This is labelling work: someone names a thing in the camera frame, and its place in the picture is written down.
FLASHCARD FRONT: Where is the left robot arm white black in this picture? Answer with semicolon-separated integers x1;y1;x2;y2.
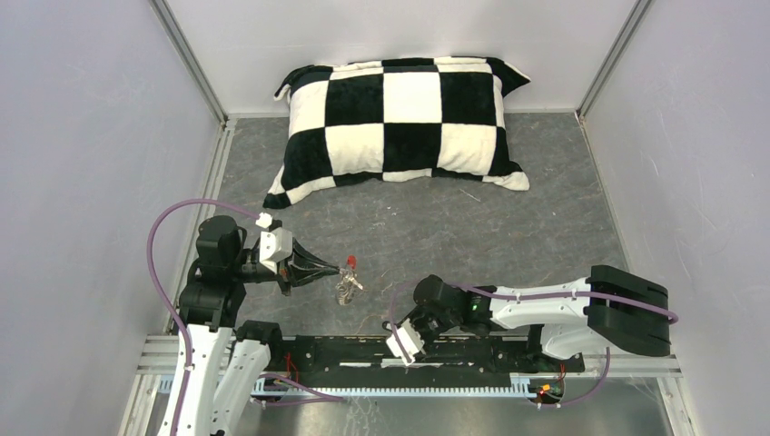
159;213;341;435

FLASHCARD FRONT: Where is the metal key organizer red handle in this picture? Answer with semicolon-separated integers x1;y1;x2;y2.
336;255;364;306

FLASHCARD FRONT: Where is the white slotted cable duct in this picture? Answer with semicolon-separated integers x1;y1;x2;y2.
157;375;537;399

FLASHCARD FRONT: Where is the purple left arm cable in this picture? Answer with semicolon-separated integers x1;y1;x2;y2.
146;199;344;436

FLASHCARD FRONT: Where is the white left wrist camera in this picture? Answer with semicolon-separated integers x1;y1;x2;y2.
255;212;293;273

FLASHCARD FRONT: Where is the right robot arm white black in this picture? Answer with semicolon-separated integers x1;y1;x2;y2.
386;265;678;371

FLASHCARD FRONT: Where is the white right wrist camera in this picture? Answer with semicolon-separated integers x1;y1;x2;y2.
386;318;425;366

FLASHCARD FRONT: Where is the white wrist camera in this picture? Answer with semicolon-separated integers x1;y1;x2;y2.
255;212;293;273
386;318;425;366

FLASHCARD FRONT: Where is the black white checkered pillow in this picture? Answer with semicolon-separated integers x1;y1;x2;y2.
263;56;529;209

